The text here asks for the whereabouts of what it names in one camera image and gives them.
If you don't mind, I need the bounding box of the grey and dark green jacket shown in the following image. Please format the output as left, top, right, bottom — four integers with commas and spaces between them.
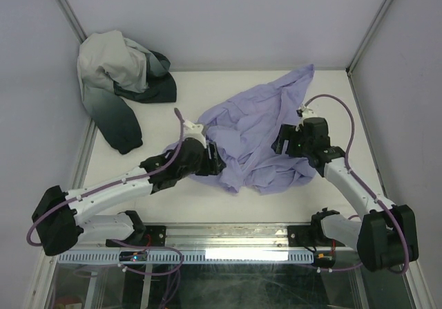
77, 30, 177, 155

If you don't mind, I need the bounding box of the aluminium mounting rail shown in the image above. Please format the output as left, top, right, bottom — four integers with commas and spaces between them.
42, 221, 414, 253

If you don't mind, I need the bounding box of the lavender purple jacket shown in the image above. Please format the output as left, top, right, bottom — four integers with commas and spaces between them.
195, 63, 317, 196

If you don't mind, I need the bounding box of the aluminium left corner post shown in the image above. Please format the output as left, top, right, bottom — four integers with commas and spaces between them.
55, 0, 87, 44

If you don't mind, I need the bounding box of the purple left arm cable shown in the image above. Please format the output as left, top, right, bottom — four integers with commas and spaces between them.
26, 107, 185, 309

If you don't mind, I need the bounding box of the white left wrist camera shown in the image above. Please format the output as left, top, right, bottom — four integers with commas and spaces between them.
184, 120, 206, 149

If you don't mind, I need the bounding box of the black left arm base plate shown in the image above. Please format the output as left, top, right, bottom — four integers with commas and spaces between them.
119, 225, 166, 247

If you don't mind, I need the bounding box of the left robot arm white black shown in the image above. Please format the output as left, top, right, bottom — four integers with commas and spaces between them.
26, 120, 228, 256

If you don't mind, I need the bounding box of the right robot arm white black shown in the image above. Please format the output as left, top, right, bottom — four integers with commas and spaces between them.
270, 137, 419, 272

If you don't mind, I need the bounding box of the aluminium corner post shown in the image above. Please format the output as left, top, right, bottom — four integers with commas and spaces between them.
345, 0, 408, 74
55, 0, 87, 44

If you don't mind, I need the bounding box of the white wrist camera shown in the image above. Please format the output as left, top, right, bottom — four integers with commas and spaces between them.
296, 104, 317, 122
184, 120, 206, 149

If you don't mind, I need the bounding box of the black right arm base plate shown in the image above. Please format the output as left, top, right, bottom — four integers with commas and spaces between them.
287, 225, 345, 249

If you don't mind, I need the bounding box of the aluminium right corner post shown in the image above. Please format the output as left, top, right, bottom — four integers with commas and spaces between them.
345, 0, 408, 74

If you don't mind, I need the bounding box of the grey slotted cable duct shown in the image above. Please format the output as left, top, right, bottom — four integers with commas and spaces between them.
58, 248, 314, 265

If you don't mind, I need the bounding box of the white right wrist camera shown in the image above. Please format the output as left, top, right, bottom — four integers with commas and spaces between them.
296, 104, 317, 122

